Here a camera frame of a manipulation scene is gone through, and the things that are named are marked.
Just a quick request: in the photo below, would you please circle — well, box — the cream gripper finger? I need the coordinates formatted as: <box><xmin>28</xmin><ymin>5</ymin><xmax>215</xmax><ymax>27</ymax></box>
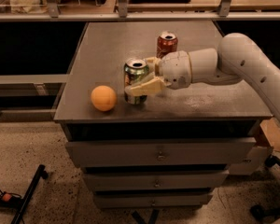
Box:
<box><xmin>145</xmin><ymin>57</ymin><xmax>161</xmax><ymax>76</ymax></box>
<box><xmin>124</xmin><ymin>72</ymin><xmax>171</xmax><ymax>96</ymax></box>

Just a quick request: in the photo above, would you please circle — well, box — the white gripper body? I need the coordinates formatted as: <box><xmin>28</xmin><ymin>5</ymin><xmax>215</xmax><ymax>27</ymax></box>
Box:
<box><xmin>159</xmin><ymin>51</ymin><xmax>191</xmax><ymax>90</ymax></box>

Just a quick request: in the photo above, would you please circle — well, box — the green soda can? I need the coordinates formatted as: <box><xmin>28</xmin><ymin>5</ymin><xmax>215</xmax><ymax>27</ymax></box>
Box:
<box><xmin>124</xmin><ymin>58</ymin><xmax>149</xmax><ymax>105</ymax></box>

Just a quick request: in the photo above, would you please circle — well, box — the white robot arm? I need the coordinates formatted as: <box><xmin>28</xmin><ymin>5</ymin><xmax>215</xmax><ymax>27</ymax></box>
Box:
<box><xmin>124</xmin><ymin>33</ymin><xmax>280</xmax><ymax>123</ymax></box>

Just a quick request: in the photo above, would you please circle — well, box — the red cola can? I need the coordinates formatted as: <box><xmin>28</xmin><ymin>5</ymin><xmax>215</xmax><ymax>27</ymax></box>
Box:
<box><xmin>157</xmin><ymin>31</ymin><xmax>178</xmax><ymax>58</ymax></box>

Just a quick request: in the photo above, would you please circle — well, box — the orange fruit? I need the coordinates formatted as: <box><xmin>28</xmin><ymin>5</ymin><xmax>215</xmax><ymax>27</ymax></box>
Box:
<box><xmin>91</xmin><ymin>85</ymin><xmax>117</xmax><ymax>112</ymax></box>

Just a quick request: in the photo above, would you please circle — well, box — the grey drawer cabinet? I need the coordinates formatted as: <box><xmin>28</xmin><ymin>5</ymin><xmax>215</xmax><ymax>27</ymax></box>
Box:
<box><xmin>54</xmin><ymin>21</ymin><xmax>272</xmax><ymax>209</ymax></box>

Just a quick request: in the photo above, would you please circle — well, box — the cardboard box on floor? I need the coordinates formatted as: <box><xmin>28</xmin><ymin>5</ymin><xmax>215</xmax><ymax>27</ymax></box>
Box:
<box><xmin>228</xmin><ymin>119</ymin><xmax>280</xmax><ymax>176</ymax></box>

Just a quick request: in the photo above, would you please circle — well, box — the black office chair base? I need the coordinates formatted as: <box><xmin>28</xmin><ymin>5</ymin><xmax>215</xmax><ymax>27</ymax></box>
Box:
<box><xmin>249</xmin><ymin>153</ymin><xmax>280</xmax><ymax>221</ymax></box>

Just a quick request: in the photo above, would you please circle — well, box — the black stand with red clamp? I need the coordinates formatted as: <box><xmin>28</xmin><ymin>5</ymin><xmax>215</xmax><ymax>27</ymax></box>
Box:
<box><xmin>0</xmin><ymin>164</ymin><xmax>49</xmax><ymax>224</ymax></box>

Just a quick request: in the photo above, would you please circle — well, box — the metal shelf rail frame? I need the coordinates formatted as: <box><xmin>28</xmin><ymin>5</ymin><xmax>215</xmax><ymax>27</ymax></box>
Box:
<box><xmin>0</xmin><ymin>0</ymin><xmax>280</xmax><ymax>21</ymax></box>

